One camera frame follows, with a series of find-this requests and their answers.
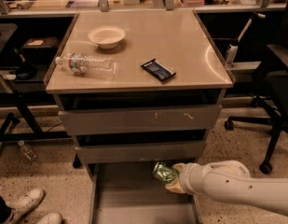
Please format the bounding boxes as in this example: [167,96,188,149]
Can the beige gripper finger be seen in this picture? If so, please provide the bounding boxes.
[172,163,185,173]
[165,178,185,194]

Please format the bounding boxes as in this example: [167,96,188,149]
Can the crushed green can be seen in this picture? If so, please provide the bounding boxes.
[152,161,179,184]

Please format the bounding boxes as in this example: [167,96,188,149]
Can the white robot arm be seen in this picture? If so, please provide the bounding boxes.
[165,161,288,217]

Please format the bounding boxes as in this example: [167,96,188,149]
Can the middle grey drawer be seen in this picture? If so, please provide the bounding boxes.
[75,140,206,164]

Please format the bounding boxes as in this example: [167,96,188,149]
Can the grey drawer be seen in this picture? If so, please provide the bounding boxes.
[75,140,206,164]
[59,105,222,135]
[89,161,203,224]

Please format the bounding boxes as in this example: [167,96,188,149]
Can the top grey drawer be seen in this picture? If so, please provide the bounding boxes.
[59,105,222,135]

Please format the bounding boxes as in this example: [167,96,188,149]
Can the bottom grey drawer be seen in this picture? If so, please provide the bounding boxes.
[89,161,203,224]

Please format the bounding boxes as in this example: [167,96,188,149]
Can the grey drawer cabinet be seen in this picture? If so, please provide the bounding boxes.
[43,9,235,224]

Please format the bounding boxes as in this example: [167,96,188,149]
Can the dark blue snack wrapper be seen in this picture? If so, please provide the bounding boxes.
[141,59,176,82]

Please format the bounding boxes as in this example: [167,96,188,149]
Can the black office chair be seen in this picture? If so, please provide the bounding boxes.
[224,1,288,175]

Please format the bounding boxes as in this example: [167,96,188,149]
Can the white sneaker lower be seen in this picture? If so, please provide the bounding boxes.
[36,214,62,224]

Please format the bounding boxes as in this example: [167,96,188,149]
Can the clear plastic water bottle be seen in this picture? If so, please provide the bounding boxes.
[55,53,114,76]

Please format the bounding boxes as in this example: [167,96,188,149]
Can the water bottle on floor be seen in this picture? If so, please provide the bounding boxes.
[18,140,37,161]

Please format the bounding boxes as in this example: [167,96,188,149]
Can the white paper bowl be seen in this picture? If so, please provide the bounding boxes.
[88,26,126,49]

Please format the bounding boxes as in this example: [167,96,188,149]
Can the black box under desk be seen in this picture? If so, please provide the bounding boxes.
[21,36,60,59]

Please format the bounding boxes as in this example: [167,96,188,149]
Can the white handled tool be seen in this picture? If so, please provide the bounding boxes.
[225,12,266,66]

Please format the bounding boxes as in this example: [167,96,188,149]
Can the black table frame left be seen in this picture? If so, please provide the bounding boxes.
[0,22,70,166]

